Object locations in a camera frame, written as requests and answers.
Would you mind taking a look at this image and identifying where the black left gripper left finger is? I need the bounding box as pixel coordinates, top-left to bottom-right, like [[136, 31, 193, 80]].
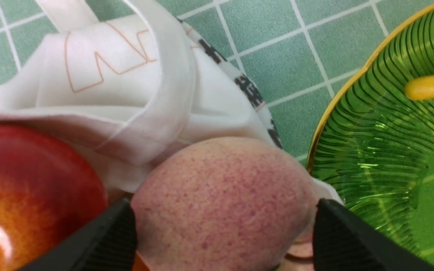
[[21, 199, 138, 271]]

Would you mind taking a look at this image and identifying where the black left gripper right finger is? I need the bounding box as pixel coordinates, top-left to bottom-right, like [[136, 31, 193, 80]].
[[312, 199, 434, 271]]

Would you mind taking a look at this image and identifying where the pink peach with leaf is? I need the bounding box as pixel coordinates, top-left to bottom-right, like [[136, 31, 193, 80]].
[[131, 137, 317, 271]]

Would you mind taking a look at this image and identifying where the white cloth tote bag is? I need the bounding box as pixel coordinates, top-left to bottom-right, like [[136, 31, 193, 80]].
[[0, 0, 344, 206]]

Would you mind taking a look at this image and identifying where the red apple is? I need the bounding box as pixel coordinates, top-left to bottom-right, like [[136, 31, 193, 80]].
[[0, 124, 109, 271]]

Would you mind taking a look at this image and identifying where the green glass plate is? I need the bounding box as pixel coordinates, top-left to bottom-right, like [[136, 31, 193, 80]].
[[307, 4, 434, 265]]

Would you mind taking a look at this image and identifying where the yellow banana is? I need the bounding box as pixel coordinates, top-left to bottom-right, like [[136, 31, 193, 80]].
[[404, 75, 434, 100]]

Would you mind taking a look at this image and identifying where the green checkered tablecloth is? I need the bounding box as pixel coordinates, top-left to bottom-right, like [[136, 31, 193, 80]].
[[0, 0, 433, 163]]

